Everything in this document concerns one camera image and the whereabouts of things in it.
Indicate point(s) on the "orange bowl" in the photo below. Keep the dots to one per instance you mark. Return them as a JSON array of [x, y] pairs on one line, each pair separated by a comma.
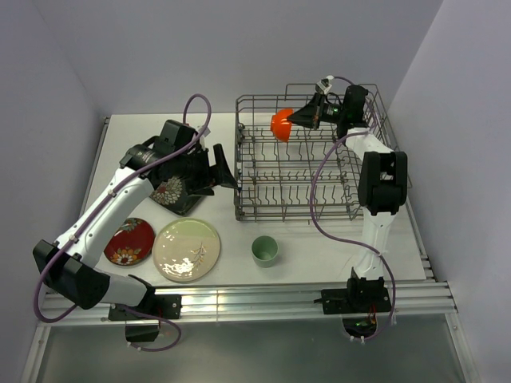
[[280, 125]]

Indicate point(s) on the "red floral small plate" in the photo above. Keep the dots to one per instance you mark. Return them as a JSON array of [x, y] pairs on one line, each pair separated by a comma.
[[131, 244]]

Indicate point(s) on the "green cup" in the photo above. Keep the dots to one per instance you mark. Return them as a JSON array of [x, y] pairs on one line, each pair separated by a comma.
[[265, 250]]

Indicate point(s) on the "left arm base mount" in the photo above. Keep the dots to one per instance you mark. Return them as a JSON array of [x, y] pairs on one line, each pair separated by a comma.
[[143, 323]]

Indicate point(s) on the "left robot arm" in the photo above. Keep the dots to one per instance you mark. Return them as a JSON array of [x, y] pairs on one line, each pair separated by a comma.
[[68, 264]]

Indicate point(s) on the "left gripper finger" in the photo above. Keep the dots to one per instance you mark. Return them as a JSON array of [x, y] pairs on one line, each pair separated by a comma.
[[221, 171], [200, 191]]

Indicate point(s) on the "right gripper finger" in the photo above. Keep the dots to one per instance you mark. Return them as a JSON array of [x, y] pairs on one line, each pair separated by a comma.
[[308, 111], [304, 119]]

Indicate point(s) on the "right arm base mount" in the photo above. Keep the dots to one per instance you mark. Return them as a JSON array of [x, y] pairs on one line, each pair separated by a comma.
[[364, 316]]

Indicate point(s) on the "cream green round plate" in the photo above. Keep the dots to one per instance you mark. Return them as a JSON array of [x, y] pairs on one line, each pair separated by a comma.
[[186, 250]]

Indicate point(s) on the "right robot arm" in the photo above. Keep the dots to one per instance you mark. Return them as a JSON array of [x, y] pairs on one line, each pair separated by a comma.
[[382, 190]]

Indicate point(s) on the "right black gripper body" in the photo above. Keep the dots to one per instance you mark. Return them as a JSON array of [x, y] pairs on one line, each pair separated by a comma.
[[330, 112]]

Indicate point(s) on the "black square floral plate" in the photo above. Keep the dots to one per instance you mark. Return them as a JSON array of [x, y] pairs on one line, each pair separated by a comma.
[[172, 196]]

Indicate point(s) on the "grey wire dish rack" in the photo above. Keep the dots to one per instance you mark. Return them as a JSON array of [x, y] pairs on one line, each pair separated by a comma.
[[276, 179]]

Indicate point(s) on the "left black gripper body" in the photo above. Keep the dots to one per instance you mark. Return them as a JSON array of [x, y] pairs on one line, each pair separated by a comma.
[[194, 168]]

